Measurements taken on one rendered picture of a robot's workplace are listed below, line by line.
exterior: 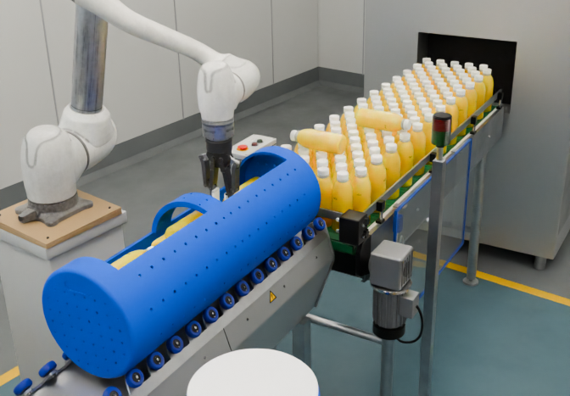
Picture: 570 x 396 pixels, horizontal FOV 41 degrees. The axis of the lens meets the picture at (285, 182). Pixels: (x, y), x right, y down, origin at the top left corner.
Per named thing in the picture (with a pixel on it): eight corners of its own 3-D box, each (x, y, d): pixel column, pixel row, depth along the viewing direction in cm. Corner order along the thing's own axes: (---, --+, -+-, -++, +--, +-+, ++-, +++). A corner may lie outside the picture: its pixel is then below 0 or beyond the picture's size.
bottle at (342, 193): (341, 221, 263) (342, 171, 256) (356, 227, 258) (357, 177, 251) (326, 228, 259) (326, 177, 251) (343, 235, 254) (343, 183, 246)
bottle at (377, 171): (361, 209, 271) (362, 161, 264) (371, 203, 276) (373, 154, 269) (378, 214, 267) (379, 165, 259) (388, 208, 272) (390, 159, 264)
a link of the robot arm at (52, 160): (14, 199, 241) (2, 135, 231) (51, 176, 256) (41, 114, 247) (58, 208, 235) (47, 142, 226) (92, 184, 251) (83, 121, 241)
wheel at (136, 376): (120, 376, 176) (125, 374, 175) (133, 365, 180) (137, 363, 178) (131, 393, 176) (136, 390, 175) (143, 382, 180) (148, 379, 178)
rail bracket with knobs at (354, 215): (332, 243, 248) (333, 215, 244) (343, 235, 254) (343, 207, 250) (360, 251, 244) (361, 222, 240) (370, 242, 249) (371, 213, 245)
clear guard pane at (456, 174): (390, 331, 279) (395, 212, 259) (461, 242, 340) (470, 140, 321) (392, 331, 279) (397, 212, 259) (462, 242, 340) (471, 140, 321)
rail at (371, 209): (357, 224, 250) (357, 215, 249) (500, 94, 375) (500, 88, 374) (360, 224, 250) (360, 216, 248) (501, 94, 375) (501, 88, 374)
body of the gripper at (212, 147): (198, 138, 215) (200, 168, 219) (223, 142, 211) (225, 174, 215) (214, 130, 221) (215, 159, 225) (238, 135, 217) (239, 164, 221)
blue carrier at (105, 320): (52, 362, 187) (30, 259, 176) (248, 220, 255) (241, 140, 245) (142, 394, 173) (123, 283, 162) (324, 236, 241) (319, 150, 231)
